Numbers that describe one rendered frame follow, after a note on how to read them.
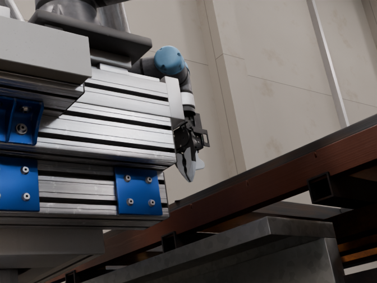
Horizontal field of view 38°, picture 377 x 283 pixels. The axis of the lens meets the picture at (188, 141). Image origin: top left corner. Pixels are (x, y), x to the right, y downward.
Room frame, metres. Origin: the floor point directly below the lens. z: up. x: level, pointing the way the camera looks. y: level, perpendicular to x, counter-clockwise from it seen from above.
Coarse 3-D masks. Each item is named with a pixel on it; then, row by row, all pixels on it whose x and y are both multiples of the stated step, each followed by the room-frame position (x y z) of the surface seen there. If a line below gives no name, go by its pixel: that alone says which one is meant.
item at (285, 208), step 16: (352, 128) 1.03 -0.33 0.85; (320, 144) 1.08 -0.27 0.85; (272, 160) 1.17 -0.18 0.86; (288, 160) 1.14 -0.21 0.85; (240, 176) 1.23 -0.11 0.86; (352, 176) 1.25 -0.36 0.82; (368, 176) 1.27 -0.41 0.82; (208, 192) 1.31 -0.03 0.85; (176, 208) 1.39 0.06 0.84; (272, 208) 1.50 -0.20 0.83; (288, 208) 1.57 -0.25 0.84; (304, 208) 1.63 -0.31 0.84; (320, 208) 1.71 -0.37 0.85; (336, 208) 1.78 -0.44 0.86; (224, 224) 1.53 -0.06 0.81; (240, 224) 1.57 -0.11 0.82; (144, 256) 1.82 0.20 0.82
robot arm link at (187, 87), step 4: (188, 72) 1.43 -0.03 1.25; (188, 76) 1.40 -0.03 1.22; (188, 80) 1.41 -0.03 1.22; (184, 84) 1.40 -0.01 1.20; (188, 84) 1.41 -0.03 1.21; (180, 88) 1.40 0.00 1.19; (184, 88) 1.40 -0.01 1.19; (188, 88) 1.41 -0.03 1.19; (180, 92) 1.40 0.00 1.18; (188, 92) 1.41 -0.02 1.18
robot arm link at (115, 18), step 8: (96, 8) 1.23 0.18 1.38; (104, 8) 1.22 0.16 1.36; (112, 8) 1.22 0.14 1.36; (120, 8) 1.23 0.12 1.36; (104, 16) 1.23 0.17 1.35; (112, 16) 1.23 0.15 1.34; (120, 16) 1.24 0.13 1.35; (104, 24) 1.24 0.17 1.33; (112, 24) 1.24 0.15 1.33; (120, 24) 1.24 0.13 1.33; (128, 32) 1.27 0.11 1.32; (136, 64) 1.31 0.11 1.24; (136, 72) 1.31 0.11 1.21
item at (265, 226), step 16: (256, 224) 0.91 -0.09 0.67; (272, 224) 0.91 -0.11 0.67; (288, 224) 0.94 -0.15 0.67; (304, 224) 0.97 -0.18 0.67; (320, 224) 1.01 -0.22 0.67; (208, 240) 0.99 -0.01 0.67; (224, 240) 0.97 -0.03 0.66; (240, 240) 0.94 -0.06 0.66; (256, 240) 1.09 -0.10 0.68; (272, 240) 1.12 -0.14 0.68; (288, 240) 1.11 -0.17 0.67; (304, 240) 1.09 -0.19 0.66; (160, 256) 1.08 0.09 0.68; (176, 256) 1.05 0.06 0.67; (192, 256) 1.02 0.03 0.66; (208, 256) 1.19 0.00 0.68; (224, 256) 1.22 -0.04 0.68; (240, 256) 1.20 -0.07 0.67; (256, 256) 1.17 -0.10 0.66; (112, 272) 1.19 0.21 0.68; (128, 272) 1.15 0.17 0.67; (144, 272) 1.12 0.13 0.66; (160, 272) 1.30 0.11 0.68; (176, 272) 1.34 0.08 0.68; (192, 272) 1.31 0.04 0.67
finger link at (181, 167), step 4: (180, 156) 1.43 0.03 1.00; (184, 156) 1.43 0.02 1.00; (180, 160) 1.43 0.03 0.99; (184, 160) 1.43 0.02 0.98; (180, 164) 1.43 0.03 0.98; (184, 164) 1.43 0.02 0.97; (180, 168) 1.43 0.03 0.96; (184, 168) 1.42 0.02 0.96; (180, 172) 1.44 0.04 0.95; (184, 172) 1.42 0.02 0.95; (184, 176) 1.43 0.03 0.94; (188, 180) 1.43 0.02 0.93
